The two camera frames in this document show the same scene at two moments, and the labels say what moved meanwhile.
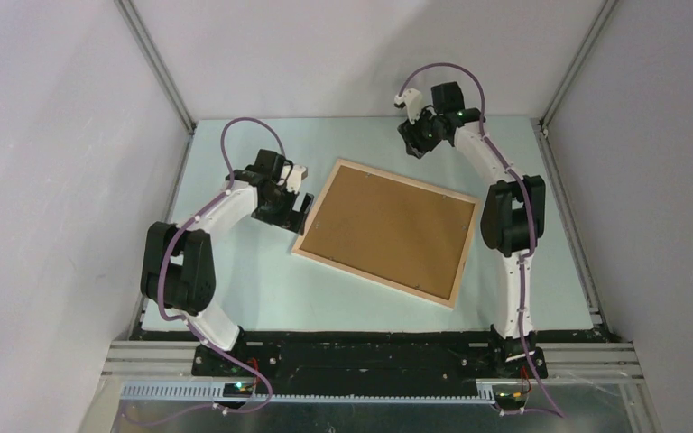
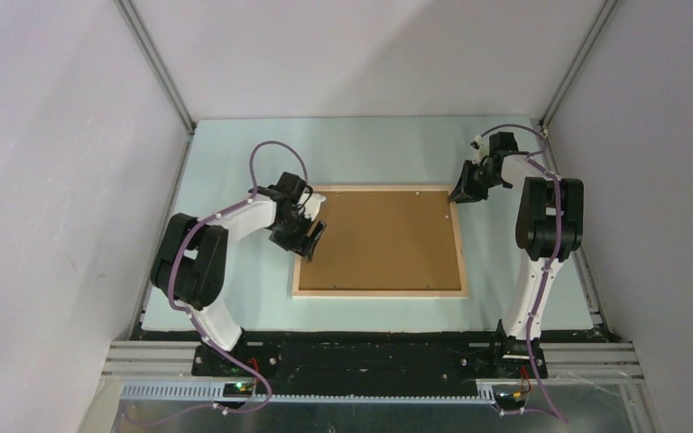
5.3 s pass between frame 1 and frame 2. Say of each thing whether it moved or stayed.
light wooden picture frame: moved
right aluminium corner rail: stayed
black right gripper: moved
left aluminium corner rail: stayed
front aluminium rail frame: stayed
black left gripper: moved
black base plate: stayed
